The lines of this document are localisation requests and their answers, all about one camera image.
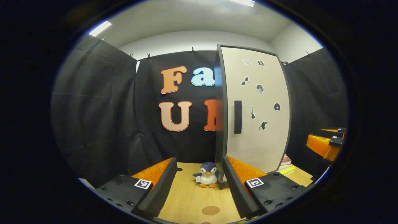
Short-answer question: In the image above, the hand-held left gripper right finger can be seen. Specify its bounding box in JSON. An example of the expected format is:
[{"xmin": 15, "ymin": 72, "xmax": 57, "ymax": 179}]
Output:
[{"xmin": 222, "ymin": 155, "xmax": 307, "ymax": 219}]

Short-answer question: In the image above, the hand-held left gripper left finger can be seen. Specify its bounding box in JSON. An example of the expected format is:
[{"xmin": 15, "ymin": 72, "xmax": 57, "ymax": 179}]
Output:
[{"xmin": 94, "ymin": 157, "xmax": 178, "ymax": 218}]

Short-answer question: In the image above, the round brown coaster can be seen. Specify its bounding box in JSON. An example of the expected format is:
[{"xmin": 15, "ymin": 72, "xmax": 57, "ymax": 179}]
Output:
[{"xmin": 201, "ymin": 206, "xmax": 220, "ymax": 216}]

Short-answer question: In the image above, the white cabinet door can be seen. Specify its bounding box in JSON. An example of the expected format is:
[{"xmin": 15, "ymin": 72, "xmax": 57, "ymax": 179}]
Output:
[{"xmin": 221, "ymin": 47, "xmax": 291, "ymax": 182}]

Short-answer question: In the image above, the black cabinet door handle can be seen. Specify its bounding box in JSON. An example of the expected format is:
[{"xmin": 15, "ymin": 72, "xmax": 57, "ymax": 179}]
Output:
[{"xmin": 234, "ymin": 100, "xmax": 243, "ymax": 134}]

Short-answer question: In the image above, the penguin plush toy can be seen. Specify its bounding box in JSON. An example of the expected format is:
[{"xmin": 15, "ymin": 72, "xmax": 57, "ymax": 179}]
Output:
[{"xmin": 193, "ymin": 162, "xmax": 219, "ymax": 189}]

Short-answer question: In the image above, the yellow book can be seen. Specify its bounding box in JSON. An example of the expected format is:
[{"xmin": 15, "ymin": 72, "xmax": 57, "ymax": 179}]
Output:
[{"xmin": 277, "ymin": 165, "xmax": 297, "ymax": 175}]

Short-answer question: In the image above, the black backdrop cloth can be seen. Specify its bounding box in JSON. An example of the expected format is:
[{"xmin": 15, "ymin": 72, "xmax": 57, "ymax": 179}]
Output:
[{"xmin": 51, "ymin": 34, "xmax": 349, "ymax": 187}]

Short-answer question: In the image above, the ceiling light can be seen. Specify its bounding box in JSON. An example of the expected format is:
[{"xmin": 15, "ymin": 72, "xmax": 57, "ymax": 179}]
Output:
[
  {"xmin": 229, "ymin": 0, "xmax": 256, "ymax": 7},
  {"xmin": 89, "ymin": 20, "xmax": 112, "ymax": 36}
]

